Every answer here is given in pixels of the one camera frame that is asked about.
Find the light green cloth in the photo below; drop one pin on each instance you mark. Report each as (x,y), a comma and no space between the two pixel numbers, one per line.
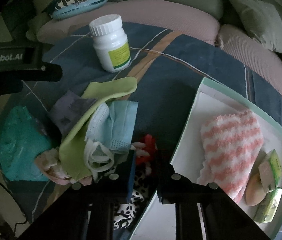
(71,151)

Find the green tissue pack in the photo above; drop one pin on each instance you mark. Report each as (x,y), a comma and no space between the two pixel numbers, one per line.
(268,206)
(270,171)

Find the mint white shallow box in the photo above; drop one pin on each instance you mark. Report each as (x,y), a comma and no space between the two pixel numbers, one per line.
(163,112)

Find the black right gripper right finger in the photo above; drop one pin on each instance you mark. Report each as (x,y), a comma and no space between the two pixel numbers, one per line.
(199,209)

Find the grey purple cloth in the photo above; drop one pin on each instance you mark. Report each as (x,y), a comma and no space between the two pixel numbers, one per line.
(68,110)

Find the pink white striped fluffy towel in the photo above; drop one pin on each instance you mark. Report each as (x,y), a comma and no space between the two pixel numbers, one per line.
(231,144)

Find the blue patterned cushion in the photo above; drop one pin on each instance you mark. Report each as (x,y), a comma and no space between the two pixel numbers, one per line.
(67,8)

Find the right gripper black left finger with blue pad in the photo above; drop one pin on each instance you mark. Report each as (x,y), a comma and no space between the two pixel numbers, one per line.
(108,193)

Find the red pink plush toy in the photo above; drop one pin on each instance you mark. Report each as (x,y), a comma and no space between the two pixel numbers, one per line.
(144,151)

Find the white pill bottle green label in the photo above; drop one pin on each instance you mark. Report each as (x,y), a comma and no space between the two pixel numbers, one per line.
(110,42)

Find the navy plaid blanket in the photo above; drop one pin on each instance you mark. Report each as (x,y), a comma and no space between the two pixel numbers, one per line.
(167,68)

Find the green throw pillow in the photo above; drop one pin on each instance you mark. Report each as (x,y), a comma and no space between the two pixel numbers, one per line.
(261,22)

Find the grey green sofa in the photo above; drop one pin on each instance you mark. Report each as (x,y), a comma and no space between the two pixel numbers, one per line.
(175,16)

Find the blue surgical mask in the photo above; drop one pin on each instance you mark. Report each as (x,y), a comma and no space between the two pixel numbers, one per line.
(120,124)

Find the white face mask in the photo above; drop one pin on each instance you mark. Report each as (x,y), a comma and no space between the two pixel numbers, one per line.
(97,157)

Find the leopard print fabric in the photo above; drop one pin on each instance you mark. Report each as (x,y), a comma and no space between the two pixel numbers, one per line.
(125,214)

